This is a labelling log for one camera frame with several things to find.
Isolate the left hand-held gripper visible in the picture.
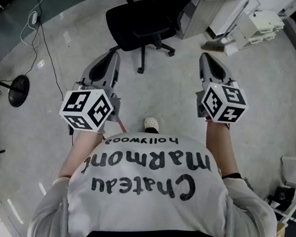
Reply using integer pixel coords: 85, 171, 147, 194
56, 38, 131, 138

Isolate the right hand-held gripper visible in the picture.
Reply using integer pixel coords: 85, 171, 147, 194
188, 51, 257, 129

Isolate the black office chair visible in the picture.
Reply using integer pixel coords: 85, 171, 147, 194
93, 0, 206, 83

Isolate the person's left forearm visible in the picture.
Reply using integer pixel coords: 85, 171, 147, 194
58, 122, 108, 189

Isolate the person's right forearm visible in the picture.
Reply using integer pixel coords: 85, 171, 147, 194
197, 119, 251, 184

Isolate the light wooden desk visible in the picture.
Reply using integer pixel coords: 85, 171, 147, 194
176, 0, 239, 48

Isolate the black wristband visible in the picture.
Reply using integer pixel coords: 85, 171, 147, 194
220, 170, 242, 182

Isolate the white perforated shoe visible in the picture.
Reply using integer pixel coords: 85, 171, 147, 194
142, 115, 163, 135

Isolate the stack of white boxes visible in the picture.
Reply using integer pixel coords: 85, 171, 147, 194
230, 4, 288, 57

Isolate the white power strip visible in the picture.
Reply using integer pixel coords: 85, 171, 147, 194
29, 10, 40, 26

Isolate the white cabinet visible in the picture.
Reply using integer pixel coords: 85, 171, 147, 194
206, 0, 293, 52

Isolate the black standing fan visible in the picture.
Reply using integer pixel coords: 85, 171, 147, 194
0, 49, 36, 110

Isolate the white printed shirt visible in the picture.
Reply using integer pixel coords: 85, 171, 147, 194
26, 111, 291, 237

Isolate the broom with white handle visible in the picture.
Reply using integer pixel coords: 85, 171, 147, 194
200, 0, 261, 59

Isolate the black floor cable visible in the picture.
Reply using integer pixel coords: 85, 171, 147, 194
6, 0, 83, 96

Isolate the white floor cable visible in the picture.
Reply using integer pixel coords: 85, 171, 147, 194
18, 0, 70, 52

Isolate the grey shoulder strap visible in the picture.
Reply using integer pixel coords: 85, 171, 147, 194
54, 193, 79, 237
219, 196, 243, 237

